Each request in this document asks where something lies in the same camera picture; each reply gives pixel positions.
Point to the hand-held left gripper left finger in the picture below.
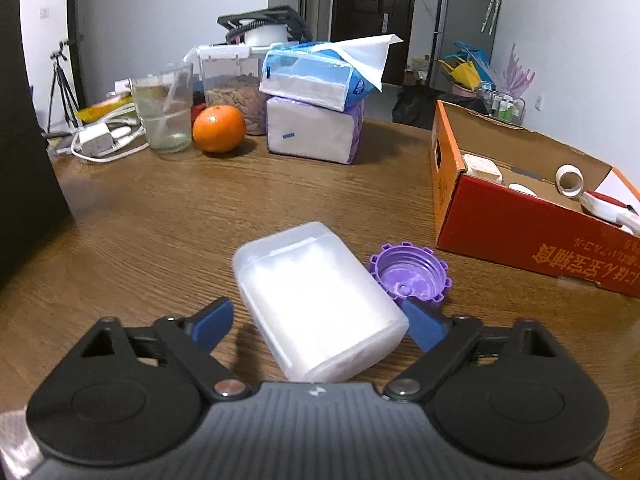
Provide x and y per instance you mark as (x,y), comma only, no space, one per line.
(215,317)

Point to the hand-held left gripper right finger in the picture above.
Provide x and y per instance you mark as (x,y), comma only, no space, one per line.
(425,327)

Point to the translucent plastic box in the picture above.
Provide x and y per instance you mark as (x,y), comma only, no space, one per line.
(310,300)

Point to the orange cardboard box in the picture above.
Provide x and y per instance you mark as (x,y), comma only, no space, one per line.
(500,220)

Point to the white and gold charger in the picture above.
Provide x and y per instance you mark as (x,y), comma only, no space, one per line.
(482,169)

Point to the red and white lint brush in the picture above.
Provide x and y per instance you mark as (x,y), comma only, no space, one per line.
(607,207)

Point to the purple bottle cap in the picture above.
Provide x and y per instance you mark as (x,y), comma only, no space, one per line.
(400,272)

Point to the white round lid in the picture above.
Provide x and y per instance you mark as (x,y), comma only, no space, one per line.
(522,189)

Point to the orange fruit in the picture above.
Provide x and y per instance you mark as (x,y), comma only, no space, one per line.
(219,130)

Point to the clear glass cup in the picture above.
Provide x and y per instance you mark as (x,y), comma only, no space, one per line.
(165,125)

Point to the white tape roll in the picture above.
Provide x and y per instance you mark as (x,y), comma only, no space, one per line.
(575,186)

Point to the purple tissue pack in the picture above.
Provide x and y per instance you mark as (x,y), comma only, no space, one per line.
(310,130)

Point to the white power adapter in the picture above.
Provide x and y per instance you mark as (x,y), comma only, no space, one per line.
(97,139)

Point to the black bag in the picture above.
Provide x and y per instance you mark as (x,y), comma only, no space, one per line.
(415,107)

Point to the clear storage container white lid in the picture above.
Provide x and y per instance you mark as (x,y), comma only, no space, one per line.
(230,95)

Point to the trolley rack with bottles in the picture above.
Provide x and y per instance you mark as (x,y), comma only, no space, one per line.
(502,107)

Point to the yellow packet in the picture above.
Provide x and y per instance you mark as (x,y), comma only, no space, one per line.
(105,109)

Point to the pink basket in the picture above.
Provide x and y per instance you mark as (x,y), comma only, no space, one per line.
(465,91)

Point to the black monitor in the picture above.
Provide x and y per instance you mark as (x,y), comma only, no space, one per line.
(25,160)

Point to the blue tissue pack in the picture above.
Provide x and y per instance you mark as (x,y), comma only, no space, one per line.
(310,80)

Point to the yellow bag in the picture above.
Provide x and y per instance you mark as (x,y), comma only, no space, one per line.
(462,74)

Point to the translucent purple umbrella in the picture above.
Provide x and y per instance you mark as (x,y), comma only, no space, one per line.
(517,72)

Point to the black tripod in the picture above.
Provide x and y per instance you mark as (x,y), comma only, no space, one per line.
(61,80)

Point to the white cylinder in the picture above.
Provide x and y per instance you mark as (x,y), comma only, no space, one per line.
(267,34)

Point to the dark brown entrance door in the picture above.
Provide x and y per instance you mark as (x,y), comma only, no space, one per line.
(395,35)

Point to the black slatted stand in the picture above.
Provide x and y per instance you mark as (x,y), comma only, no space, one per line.
(295,17)

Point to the grey refrigerator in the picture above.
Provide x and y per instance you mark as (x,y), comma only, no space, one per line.
(465,15)

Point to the white folded umbrella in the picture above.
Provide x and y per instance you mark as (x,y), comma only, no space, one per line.
(492,0)

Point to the white wall outlet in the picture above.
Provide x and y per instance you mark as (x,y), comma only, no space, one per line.
(539,102)

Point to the white light switch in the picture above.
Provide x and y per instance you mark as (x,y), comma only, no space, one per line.
(44,13)

